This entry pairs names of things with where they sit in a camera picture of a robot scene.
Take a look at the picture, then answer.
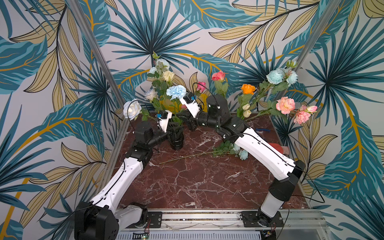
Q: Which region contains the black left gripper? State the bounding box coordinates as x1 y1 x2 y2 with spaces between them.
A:
147 121 185 148

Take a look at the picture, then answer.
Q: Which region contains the blue hydrangea flower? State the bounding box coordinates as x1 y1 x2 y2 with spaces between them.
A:
166 85 187 104

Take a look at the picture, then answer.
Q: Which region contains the light blue rose stem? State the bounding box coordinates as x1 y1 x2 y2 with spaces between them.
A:
160 141 249 165

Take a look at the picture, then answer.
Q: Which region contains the white rose flower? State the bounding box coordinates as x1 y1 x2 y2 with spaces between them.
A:
123 99 155 121

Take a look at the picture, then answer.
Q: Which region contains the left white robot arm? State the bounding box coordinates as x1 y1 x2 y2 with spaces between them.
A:
74 120 184 240

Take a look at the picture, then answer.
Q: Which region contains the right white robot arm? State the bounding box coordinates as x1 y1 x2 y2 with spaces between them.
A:
178 93 305 228

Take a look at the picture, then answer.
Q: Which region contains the glossy black vase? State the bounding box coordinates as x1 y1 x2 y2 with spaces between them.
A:
168 126 184 151

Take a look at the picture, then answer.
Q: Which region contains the yellow black toolbox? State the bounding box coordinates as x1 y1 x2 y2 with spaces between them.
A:
159 94 209 114

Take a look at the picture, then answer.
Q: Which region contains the magenta rose bud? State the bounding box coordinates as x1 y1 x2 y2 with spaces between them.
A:
197 82 206 94

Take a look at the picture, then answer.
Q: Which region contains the pink red rose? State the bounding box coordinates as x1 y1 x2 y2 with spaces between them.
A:
212 71 229 98

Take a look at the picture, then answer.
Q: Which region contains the orange rose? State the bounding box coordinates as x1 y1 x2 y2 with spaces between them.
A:
237 84 256 120

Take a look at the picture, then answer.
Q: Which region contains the white cream rose spray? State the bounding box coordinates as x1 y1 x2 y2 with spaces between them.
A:
145 52 175 103

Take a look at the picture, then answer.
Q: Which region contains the pink peony spray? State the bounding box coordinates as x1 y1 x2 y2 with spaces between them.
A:
257 97 318 125

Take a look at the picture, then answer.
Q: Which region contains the pale blue rose spray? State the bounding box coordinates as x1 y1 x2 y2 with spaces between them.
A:
258 60 299 99

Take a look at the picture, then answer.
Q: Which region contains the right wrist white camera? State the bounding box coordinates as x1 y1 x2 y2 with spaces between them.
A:
180 93 201 118

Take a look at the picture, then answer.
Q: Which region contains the wrist white camera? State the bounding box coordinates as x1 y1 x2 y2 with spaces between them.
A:
180 93 201 118
156 110 173 133

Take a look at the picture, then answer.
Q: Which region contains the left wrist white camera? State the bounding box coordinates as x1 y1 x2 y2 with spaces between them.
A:
156 110 173 133

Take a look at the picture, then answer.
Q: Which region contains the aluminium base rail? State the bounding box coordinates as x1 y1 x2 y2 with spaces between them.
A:
113 208 331 240

